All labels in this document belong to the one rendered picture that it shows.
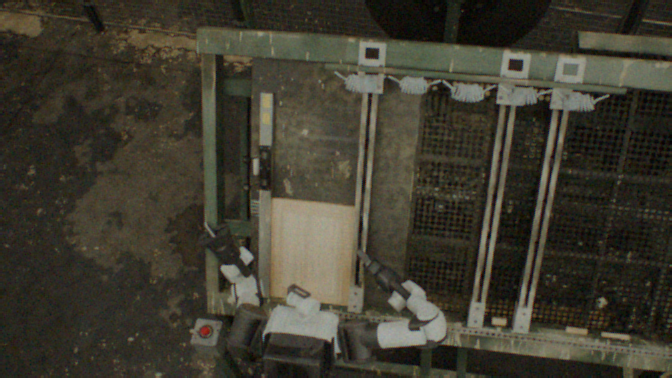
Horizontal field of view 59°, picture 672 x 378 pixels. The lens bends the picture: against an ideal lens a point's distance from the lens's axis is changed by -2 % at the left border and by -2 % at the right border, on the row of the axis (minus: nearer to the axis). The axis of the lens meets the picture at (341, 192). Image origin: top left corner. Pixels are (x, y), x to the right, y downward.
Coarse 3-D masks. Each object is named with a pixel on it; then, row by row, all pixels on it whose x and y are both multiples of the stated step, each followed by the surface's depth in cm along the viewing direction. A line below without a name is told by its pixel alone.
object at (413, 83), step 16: (336, 64) 215; (352, 80) 221; (368, 80) 220; (416, 80) 218; (480, 80) 209; (496, 80) 208; (512, 80) 207; (528, 80) 206; (464, 96) 217; (480, 96) 216; (528, 96) 214; (560, 96) 212
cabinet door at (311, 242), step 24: (288, 216) 264; (312, 216) 262; (336, 216) 260; (288, 240) 268; (312, 240) 266; (336, 240) 264; (288, 264) 272; (312, 264) 270; (336, 264) 268; (312, 288) 274; (336, 288) 272
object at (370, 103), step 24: (360, 48) 226; (384, 48) 225; (360, 72) 229; (360, 144) 243; (360, 168) 246; (360, 192) 250; (360, 216) 257; (360, 240) 261; (360, 264) 260; (360, 288) 264; (360, 312) 268
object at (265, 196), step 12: (264, 108) 247; (264, 132) 250; (264, 144) 252; (264, 192) 259; (264, 204) 261; (264, 216) 263; (264, 228) 265; (264, 240) 267; (264, 252) 269; (264, 264) 271; (264, 276) 273; (264, 288) 275
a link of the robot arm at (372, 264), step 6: (372, 258) 238; (366, 264) 237; (372, 264) 238; (378, 264) 238; (372, 270) 237; (378, 270) 237; (384, 270) 237; (390, 270) 237; (378, 276) 238; (384, 276) 236; (390, 276) 236; (378, 282) 237; (384, 282) 236
